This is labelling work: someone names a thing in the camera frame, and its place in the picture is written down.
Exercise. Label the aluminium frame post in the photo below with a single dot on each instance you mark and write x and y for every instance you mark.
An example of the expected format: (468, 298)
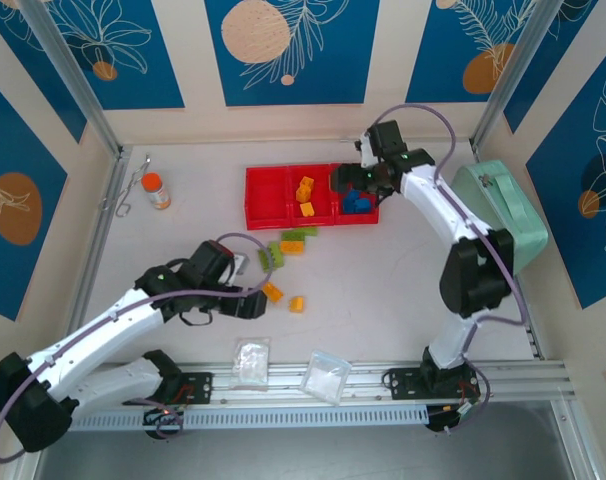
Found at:
(518, 65)
(73, 70)

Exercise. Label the clear plastic bag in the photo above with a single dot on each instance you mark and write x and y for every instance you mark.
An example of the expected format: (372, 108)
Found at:
(250, 362)
(325, 377)

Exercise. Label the orange capped bottle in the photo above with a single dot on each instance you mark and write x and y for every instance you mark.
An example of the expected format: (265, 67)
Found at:
(158, 195)

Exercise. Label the yellow lego brick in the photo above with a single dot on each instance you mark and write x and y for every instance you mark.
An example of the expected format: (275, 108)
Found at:
(297, 305)
(293, 247)
(308, 182)
(273, 292)
(307, 209)
(302, 194)

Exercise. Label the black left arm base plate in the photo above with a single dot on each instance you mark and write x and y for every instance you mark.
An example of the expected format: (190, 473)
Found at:
(198, 387)

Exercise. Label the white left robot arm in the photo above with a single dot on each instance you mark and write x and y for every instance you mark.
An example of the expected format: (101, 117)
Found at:
(93, 345)

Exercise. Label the mint green zip case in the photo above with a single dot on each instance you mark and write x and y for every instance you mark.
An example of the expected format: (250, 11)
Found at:
(513, 215)

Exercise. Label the long green lego brick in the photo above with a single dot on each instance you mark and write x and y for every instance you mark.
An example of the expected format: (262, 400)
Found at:
(299, 232)

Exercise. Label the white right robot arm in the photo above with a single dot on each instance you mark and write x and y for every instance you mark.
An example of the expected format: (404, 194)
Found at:
(433, 195)

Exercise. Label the large green lego brick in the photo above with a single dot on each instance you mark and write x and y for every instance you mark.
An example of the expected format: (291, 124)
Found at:
(273, 256)

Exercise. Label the metal tongs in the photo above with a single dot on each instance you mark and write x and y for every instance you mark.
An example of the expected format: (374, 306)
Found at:
(146, 161)

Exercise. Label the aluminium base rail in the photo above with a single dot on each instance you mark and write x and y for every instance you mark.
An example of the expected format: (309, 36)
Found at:
(283, 375)

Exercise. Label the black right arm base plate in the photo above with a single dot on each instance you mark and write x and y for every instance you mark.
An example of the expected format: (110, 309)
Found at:
(405, 385)

